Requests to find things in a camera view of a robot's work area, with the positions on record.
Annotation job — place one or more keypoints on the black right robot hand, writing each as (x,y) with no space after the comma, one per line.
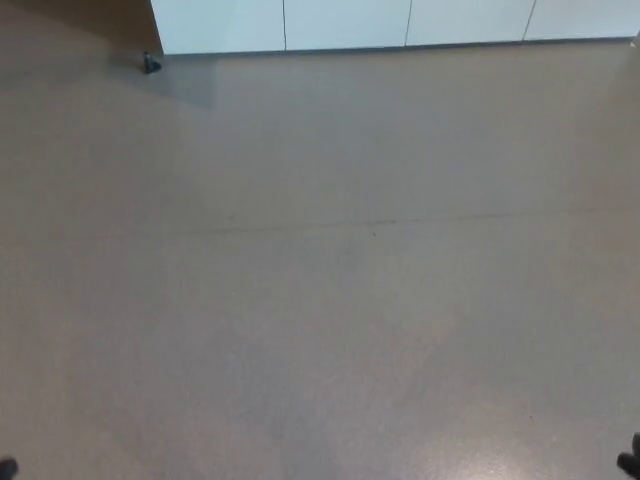
(633,462)

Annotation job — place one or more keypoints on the plain white locker door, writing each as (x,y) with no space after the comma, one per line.
(220,22)
(585,17)

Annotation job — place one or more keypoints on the white locker cabinet body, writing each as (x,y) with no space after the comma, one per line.
(350,48)

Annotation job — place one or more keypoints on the white locker door marked 2D08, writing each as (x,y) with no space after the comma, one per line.
(345,22)

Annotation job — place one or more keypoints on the black floor door stopper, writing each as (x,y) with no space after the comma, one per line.
(149,63)

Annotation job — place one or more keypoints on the brown wooden door panel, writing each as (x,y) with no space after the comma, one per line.
(100,20)

